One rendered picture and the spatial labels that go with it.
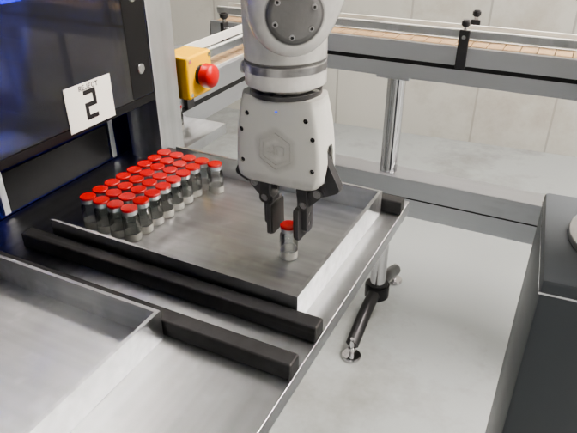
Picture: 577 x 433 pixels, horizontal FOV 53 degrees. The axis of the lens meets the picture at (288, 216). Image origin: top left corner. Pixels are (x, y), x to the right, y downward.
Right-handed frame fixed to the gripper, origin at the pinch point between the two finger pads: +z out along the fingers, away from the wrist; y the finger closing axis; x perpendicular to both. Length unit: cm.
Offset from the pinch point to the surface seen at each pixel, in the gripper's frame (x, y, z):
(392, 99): 96, -16, 17
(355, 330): 79, -17, 85
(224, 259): -4.0, -6.7, 5.5
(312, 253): 2.0, 2.1, 5.7
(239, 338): -16.9, 3.1, 3.9
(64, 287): -18.7, -17.2, 3.0
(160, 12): 19.5, -30.6, -17.6
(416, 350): 88, 0, 94
